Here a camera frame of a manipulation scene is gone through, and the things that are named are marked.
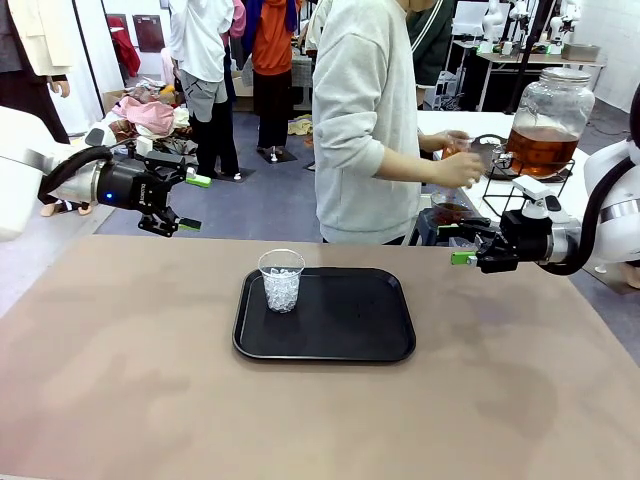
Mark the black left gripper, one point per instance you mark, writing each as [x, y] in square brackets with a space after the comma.
[130, 187]

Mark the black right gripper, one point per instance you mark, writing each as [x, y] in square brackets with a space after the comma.
[530, 240]

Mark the tall clear cup with ice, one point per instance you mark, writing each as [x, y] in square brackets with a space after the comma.
[457, 149]

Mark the short clear cup with ice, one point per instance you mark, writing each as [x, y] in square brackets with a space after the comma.
[281, 290]

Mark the person's right forearm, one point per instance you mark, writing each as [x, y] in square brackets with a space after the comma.
[410, 167]

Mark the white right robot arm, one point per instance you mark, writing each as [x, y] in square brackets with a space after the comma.
[615, 200]

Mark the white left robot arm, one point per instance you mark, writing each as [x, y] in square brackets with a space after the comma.
[20, 150]

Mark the glass drink dispenser jar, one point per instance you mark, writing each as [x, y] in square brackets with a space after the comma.
[555, 110]

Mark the person's right hand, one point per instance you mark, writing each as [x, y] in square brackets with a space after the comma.
[460, 172]

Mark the person's left hand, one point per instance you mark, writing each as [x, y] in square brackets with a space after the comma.
[432, 141]

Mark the clear plastic bin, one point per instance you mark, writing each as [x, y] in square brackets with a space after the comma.
[462, 242]

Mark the glass bowl with tea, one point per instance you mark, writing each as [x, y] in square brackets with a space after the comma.
[450, 209]

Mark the dark plastic stool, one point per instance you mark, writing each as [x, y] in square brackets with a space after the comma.
[425, 227]

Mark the pile of colourful clothes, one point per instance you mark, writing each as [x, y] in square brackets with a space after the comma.
[150, 115]

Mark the dark metal tray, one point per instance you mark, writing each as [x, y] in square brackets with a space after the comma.
[487, 145]

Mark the white side table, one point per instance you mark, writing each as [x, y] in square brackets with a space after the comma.
[500, 120]

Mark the mannequin in white shirt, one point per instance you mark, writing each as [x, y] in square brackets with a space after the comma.
[200, 45]

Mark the red hanging garment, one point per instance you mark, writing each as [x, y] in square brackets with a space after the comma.
[125, 47]

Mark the person in grey sweatshirt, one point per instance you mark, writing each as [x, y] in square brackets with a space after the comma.
[360, 125]

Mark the mannequin in orange hoodie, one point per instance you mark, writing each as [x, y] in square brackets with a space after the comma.
[272, 45]

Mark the black plastic tray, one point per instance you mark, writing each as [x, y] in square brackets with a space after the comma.
[325, 335]

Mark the long background work table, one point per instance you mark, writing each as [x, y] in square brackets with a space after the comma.
[500, 59]

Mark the person in dark jacket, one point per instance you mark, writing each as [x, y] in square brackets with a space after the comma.
[435, 45]

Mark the mannequin in beige jacket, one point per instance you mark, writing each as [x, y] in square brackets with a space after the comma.
[35, 35]

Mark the grey metal box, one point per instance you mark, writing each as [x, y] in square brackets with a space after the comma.
[580, 51]

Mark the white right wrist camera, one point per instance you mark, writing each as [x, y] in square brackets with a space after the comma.
[537, 197]

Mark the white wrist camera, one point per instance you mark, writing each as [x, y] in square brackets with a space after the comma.
[537, 197]
[100, 136]

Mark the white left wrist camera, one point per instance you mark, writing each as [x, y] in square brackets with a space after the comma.
[100, 136]

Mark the brown wall board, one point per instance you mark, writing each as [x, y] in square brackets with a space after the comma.
[148, 32]

